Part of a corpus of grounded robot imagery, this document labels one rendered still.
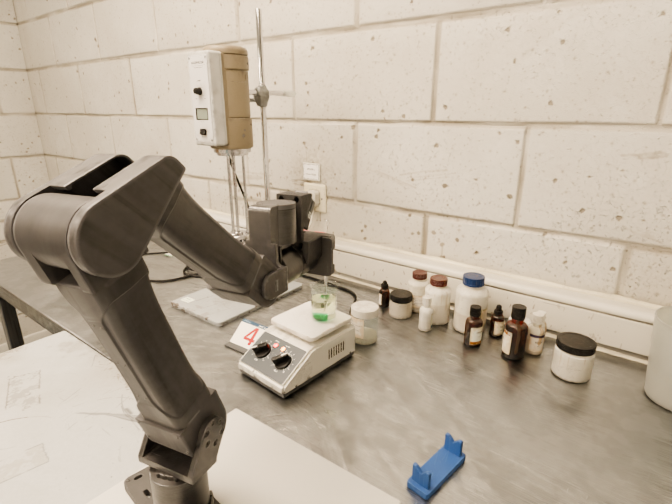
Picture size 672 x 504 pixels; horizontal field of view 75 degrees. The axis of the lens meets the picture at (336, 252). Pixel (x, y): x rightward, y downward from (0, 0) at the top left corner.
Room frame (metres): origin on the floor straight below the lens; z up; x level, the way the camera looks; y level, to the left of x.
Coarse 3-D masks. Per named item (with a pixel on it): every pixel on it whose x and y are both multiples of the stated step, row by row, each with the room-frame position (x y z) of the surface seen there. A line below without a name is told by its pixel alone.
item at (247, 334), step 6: (246, 324) 0.86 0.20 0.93; (240, 330) 0.85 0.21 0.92; (246, 330) 0.85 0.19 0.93; (252, 330) 0.84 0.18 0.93; (258, 330) 0.83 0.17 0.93; (264, 330) 0.83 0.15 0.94; (234, 336) 0.84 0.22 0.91; (240, 336) 0.84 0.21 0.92; (246, 336) 0.83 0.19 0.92; (252, 336) 0.83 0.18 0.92; (258, 336) 0.82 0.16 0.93; (240, 342) 0.83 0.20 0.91; (246, 342) 0.82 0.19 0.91; (252, 342) 0.82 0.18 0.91
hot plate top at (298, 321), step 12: (288, 312) 0.81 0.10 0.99; (300, 312) 0.81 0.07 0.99; (276, 324) 0.76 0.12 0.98; (288, 324) 0.76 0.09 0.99; (300, 324) 0.76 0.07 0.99; (312, 324) 0.76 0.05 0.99; (324, 324) 0.76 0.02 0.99; (336, 324) 0.76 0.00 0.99; (300, 336) 0.72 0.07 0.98; (312, 336) 0.71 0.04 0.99
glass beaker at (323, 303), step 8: (312, 280) 0.80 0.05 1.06; (320, 280) 0.81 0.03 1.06; (328, 280) 0.81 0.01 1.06; (312, 288) 0.79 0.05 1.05; (320, 288) 0.81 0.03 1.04; (328, 288) 0.81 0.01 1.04; (336, 288) 0.78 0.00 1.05; (312, 296) 0.77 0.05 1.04; (320, 296) 0.76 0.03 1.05; (328, 296) 0.76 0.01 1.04; (336, 296) 0.78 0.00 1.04; (312, 304) 0.77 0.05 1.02; (320, 304) 0.76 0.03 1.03; (328, 304) 0.76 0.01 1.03; (336, 304) 0.78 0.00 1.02; (312, 312) 0.77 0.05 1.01; (320, 312) 0.76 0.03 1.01; (328, 312) 0.76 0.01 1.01; (336, 312) 0.78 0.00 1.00; (320, 320) 0.76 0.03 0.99; (328, 320) 0.76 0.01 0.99
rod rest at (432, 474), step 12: (444, 444) 0.52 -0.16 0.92; (456, 444) 0.51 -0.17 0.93; (432, 456) 0.50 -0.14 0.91; (444, 456) 0.50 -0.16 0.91; (456, 456) 0.50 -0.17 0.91; (420, 468) 0.46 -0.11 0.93; (432, 468) 0.48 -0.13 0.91; (444, 468) 0.48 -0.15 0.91; (456, 468) 0.49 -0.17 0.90; (408, 480) 0.46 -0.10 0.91; (420, 480) 0.45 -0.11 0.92; (432, 480) 0.46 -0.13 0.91; (444, 480) 0.47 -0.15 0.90; (420, 492) 0.44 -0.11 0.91; (432, 492) 0.45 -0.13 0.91
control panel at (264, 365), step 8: (264, 336) 0.76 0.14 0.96; (272, 336) 0.75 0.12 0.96; (256, 344) 0.75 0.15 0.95; (272, 344) 0.73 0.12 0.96; (280, 344) 0.73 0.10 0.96; (288, 344) 0.72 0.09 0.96; (248, 352) 0.73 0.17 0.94; (272, 352) 0.72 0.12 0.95; (280, 352) 0.71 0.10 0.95; (288, 352) 0.70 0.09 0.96; (296, 352) 0.70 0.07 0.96; (304, 352) 0.69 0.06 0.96; (248, 360) 0.72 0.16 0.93; (256, 360) 0.71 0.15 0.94; (264, 360) 0.70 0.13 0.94; (296, 360) 0.68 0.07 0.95; (256, 368) 0.69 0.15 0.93; (264, 368) 0.69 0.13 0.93; (272, 368) 0.68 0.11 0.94; (288, 368) 0.67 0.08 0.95; (272, 376) 0.67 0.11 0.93; (280, 376) 0.66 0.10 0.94
